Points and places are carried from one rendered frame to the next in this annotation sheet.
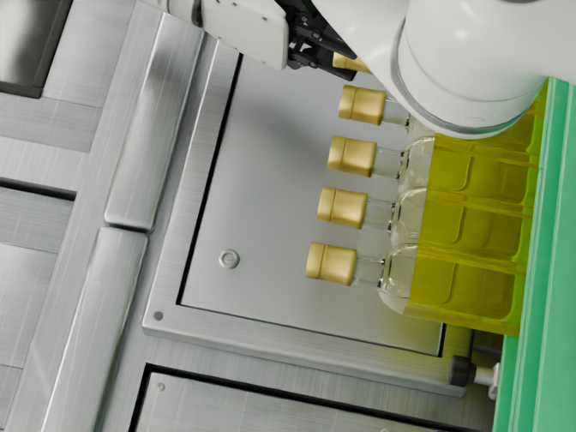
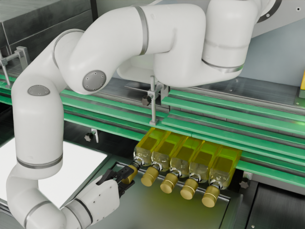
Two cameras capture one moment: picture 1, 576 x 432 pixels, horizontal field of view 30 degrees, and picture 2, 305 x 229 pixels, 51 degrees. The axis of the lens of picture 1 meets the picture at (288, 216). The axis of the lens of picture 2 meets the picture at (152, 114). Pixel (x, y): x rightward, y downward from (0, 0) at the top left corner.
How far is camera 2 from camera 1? 69 cm
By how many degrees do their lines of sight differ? 52
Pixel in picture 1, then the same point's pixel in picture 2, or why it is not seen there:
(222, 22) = (98, 209)
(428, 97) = (239, 58)
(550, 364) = (273, 123)
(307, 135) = (136, 218)
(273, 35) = (114, 191)
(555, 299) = (251, 119)
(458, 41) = (250, 18)
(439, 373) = (236, 199)
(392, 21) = (205, 66)
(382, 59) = (216, 73)
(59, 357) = not seen: outside the picture
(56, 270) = not seen: outside the picture
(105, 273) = not seen: outside the picture
